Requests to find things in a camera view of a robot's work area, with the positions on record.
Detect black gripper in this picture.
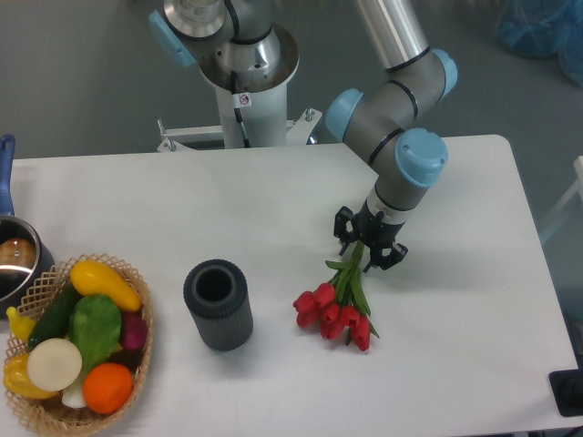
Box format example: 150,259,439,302
333,202,408,273

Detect red tulip bouquet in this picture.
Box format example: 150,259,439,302
292,242,378,352

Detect dark grey ribbed vase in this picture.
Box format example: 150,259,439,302
183,259,254,351

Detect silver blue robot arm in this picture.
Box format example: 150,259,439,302
148,1,457,269

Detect black device at table edge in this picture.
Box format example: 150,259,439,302
548,370,582,417

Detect purple red onion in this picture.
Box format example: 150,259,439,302
119,313,148,351

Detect blue plastic bag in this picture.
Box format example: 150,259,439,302
496,1,582,86

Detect yellow squash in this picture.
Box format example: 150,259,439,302
69,259,142,312

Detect green lettuce leaf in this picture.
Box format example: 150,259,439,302
68,294,122,377

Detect orange fruit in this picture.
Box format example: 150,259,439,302
83,362,133,414

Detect green cucumber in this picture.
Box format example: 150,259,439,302
27,282,82,350

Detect white round onion slice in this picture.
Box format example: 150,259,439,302
26,338,82,391

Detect woven wicker basket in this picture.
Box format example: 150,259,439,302
5,254,154,436

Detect yellow bell pepper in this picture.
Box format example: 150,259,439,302
4,353,58,400

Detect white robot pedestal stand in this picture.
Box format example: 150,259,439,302
157,80,322,152

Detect blue handled saucepan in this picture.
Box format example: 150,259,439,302
1,134,54,320

